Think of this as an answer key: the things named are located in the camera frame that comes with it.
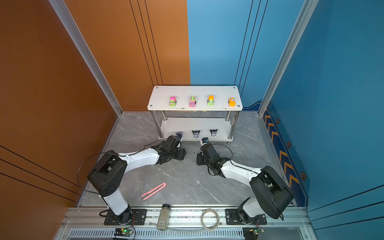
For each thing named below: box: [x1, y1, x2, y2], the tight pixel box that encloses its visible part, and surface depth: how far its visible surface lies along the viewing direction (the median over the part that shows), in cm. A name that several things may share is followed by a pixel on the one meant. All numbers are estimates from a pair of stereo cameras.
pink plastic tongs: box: [141, 182, 167, 201], surface depth 82 cm
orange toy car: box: [228, 97, 236, 107], surface depth 77 cm
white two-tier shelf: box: [147, 86, 243, 144], surface depth 84 cm
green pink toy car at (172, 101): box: [169, 96, 177, 107], surface depth 77 cm
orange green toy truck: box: [207, 95, 215, 106], surface depth 77 cm
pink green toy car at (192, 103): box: [189, 96, 197, 108], surface depth 76 cm
